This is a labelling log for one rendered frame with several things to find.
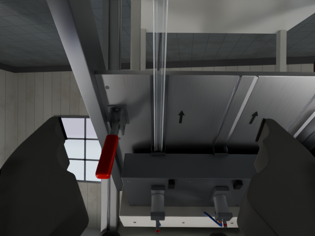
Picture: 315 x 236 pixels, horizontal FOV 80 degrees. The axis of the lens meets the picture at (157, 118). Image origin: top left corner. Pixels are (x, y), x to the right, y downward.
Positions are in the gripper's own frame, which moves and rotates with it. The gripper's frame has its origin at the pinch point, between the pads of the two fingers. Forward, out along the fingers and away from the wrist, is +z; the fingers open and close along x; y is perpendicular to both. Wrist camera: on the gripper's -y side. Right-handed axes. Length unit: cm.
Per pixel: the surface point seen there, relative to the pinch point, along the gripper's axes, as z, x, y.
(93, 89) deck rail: 10.9, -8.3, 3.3
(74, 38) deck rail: 9.3, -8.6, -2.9
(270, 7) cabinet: 70, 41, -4
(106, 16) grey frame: 41.6, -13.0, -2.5
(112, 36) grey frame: 39.0, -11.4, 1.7
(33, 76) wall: 367, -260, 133
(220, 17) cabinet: 76, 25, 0
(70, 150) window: 274, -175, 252
